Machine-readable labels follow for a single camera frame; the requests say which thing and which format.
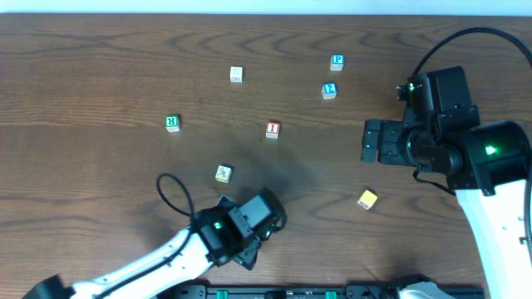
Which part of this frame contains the red letter I block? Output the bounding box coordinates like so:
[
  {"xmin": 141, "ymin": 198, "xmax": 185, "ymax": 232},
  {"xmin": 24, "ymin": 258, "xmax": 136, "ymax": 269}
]
[{"xmin": 265, "ymin": 121, "xmax": 280, "ymax": 139}]

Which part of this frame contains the blue number 2 block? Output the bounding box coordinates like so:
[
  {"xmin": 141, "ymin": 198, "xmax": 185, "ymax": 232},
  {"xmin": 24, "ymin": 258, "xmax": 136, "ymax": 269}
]
[{"xmin": 322, "ymin": 82, "xmax": 337, "ymax": 100}]

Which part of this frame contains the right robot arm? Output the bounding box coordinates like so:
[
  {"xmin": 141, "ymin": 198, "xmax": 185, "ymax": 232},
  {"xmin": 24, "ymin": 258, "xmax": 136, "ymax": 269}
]
[{"xmin": 361, "ymin": 66, "xmax": 531, "ymax": 298}]

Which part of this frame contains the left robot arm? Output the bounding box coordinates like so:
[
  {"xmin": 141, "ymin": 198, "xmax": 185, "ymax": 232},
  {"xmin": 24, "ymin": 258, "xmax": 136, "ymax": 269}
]
[{"xmin": 23, "ymin": 189, "xmax": 287, "ymax": 299}]

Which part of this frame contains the wooden block with drawing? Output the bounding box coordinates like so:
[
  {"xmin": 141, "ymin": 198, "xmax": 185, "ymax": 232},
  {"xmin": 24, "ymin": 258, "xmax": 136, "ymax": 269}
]
[{"xmin": 215, "ymin": 165, "xmax": 233, "ymax": 184}]

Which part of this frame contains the blue letter P block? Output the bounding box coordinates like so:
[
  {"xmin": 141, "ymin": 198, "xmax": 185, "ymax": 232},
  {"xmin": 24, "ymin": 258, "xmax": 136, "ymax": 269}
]
[{"xmin": 330, "ymin": 54, "xmax": 345, "ymax": 71}]

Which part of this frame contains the yellow wooden block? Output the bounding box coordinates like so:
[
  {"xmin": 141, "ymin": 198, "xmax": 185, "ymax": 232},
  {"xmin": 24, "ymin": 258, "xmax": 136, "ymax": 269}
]
[{"xmin": 357, "ymin": 189, "xmax": 378, "ymax": 210}]

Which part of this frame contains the green letter R block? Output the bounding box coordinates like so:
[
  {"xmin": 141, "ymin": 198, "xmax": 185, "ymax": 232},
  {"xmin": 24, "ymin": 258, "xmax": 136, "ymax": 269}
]
[{"xmin": 165, "ymin": 115, "xmax": 180, "ymax": 132}]

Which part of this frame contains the plain wooden block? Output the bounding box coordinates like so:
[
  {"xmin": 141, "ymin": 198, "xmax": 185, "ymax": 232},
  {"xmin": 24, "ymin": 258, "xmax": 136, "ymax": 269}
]
[{"xmin": 229, "ymin": 66, "xmax": 244, "ymax": 83}]

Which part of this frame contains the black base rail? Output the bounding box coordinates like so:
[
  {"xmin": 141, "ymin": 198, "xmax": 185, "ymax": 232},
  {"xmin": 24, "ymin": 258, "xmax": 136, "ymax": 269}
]
[{"xmin": 158, "ymin": 284, "xmax": 398, "ymax": 299}]

